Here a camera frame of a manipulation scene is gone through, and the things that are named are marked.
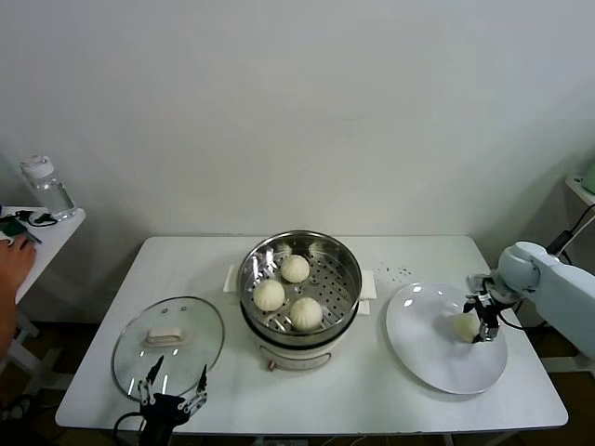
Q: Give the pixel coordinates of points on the pale green container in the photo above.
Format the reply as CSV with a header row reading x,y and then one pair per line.
x,y
590,179

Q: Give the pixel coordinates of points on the large white plate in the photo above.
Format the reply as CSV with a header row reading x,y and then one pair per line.
x,y
418,334

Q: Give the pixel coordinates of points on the white side table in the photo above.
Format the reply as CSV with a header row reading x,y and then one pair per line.
x,y
51,251

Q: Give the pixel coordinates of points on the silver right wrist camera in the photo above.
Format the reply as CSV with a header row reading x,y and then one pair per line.
x,y
477,282

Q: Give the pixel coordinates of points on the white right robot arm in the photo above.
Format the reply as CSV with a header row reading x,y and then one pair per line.
x,y
558,288

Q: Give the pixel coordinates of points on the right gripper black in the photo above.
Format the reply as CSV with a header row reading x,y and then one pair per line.
x,y
493,299

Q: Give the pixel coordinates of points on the white steamed baozi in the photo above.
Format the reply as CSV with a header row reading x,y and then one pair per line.
x,y
269,296
466,328
306,314
295,268

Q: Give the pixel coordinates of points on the cream electric cooker pot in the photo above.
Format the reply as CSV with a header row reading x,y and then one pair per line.
x,y
293,355

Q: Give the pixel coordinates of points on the stainless steel steamer basket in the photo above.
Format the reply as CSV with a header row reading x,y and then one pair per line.
x,y
339,288

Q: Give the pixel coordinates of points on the person's bare hand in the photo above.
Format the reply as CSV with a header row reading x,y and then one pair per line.
x,y
16,269

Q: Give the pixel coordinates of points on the clear plastic water bottle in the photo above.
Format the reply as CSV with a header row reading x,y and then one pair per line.
x,y
48,195

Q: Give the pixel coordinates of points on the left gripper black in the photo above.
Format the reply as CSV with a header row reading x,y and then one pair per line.
x,y
162,413

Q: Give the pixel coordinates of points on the white shelf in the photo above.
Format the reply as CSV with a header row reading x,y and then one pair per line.
x,y
578,190

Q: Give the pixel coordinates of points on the round glass pot lid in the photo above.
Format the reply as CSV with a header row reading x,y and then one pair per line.
x,y
200,320

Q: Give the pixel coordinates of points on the green key fob with keys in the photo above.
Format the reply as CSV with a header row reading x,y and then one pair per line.
x,y
11,227

